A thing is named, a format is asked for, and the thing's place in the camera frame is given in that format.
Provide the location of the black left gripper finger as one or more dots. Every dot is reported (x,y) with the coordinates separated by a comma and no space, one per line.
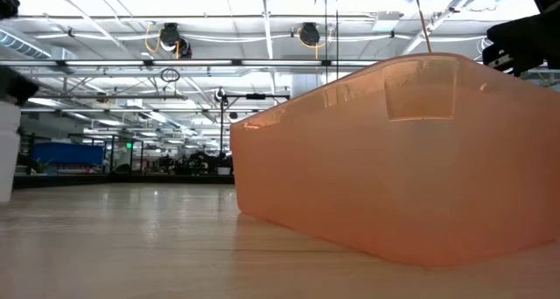
(17,87)

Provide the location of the white plastic pill bottle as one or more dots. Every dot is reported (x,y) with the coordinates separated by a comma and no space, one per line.
(9,159)

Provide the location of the orange translucent plastic basket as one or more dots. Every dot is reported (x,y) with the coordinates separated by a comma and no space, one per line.
(394,181)

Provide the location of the small white bucket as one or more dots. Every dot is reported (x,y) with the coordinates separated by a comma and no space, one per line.
(224,171)

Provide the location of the long ceiling light bar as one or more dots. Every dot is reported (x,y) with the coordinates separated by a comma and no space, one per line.
(245,62)

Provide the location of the black table edge rail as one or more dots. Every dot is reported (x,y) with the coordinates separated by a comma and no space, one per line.
(131,179)

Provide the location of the black camera stand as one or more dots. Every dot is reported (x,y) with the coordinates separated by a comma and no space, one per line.
(222,115)

